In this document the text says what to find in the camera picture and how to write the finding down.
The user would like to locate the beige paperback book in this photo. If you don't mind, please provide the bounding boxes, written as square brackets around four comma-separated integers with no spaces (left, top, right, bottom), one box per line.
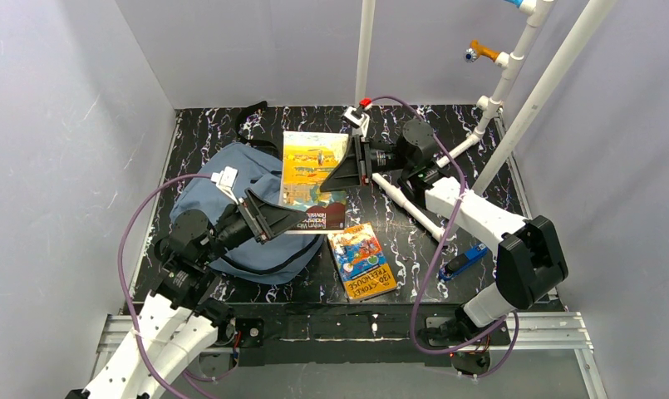
[279,131,349,234]

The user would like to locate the light blue student backpack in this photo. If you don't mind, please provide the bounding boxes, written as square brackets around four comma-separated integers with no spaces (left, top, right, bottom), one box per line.
[169,101,325,286]

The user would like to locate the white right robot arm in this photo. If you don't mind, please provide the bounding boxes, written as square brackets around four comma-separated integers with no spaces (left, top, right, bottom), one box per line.
[321,116,568,331]

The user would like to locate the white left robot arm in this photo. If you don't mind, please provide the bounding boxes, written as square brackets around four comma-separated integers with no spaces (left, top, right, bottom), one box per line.
[67,190,307,398]

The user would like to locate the colourful blue storey book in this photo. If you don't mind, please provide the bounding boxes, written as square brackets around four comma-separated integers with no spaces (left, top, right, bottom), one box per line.
[327,223,397,302]

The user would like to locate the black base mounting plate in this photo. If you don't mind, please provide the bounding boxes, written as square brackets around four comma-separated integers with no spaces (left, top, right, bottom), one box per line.
[169,299,567,369]

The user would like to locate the orange blue pipe valve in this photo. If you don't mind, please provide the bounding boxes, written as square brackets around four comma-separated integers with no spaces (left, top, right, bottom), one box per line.
[464,40,500,63]

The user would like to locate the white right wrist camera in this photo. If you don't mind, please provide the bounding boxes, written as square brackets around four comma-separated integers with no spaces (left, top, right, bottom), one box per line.
[342,97,372,139]

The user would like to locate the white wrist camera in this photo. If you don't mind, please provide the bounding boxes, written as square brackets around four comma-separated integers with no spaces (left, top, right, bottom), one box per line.
[342,97,372,139]
[210,166,239,204]

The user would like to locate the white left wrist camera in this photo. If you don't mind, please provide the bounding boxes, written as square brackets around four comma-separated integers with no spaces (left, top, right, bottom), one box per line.
[210,166,239,204]

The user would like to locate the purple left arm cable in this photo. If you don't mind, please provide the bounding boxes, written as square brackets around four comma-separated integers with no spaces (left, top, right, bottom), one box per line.
[117,173,242,399]

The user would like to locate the white pvc pipe frame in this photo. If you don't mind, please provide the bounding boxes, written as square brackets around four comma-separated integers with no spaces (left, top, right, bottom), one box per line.
[370,0,616,244]

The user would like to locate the aluminium rail frame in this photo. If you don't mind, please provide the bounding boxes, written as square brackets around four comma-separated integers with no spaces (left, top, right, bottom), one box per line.
[91,312,608,398]

